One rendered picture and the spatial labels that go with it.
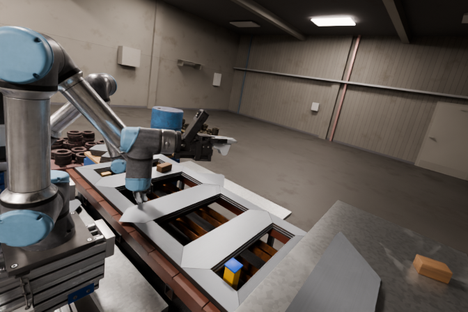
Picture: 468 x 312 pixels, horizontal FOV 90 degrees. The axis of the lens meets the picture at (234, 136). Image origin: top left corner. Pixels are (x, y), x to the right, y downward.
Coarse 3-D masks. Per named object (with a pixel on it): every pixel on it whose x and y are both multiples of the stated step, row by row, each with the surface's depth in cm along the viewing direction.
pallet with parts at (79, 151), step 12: (72, 132) 369; (84, 132) 391; (60, 144) 348; (72, 144) 360; (84, 144) 394; (96, 144) 348; (60, 156) 312; (72, 156) 348; (84, 156) 334; (60, 168) 309; (72, 168) 320
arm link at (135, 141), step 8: (128, 128) 66; (136, 128) 67; (144, 128) 68; (152, 128) 70; (128, 136) 65; (136, 136) 65; (144, 136) 66; (152, 136) 67; (160, 136) 68; (120, 144) 65; (128, 144) 65; (136, 144) 66; (144, 144) 66; (152, 144) 67; (160, 144) 68; (128, 152) 67; (136, 152) 66; (144, 152) 67; (152, 152) 69
